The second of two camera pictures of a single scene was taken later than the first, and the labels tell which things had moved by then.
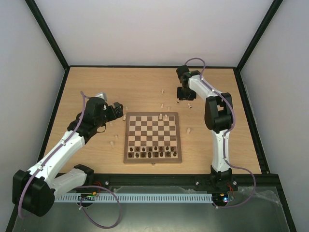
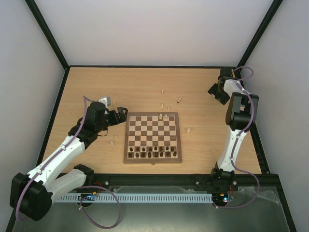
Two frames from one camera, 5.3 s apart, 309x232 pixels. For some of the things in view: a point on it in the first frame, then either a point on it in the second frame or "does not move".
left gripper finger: x=118 y=107 -> x=121 y=109
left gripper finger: x=119 y=112 -> x=122 y=117
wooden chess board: x=152 y=137 does not move
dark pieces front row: x=149 y=155 does not move
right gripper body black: x=186 y=93 -> x=217 y=93
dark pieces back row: x=150 y=150 does not move
